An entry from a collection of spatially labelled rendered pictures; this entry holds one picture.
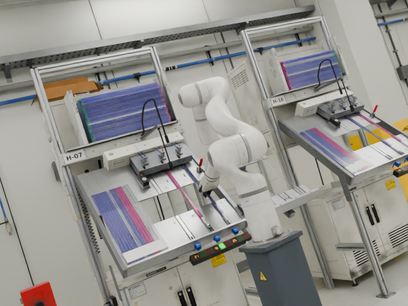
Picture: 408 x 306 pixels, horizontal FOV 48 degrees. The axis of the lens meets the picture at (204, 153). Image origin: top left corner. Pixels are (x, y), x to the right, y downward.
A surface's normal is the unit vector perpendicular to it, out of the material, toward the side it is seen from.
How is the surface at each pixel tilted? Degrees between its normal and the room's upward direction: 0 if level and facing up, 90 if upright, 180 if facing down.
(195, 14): 90
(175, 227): 48
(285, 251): 90
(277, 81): 90
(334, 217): 90
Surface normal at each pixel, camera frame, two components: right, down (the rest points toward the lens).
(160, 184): 0.08, -0.77
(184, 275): 0.40, -0.18
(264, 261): -0.83, 0.25
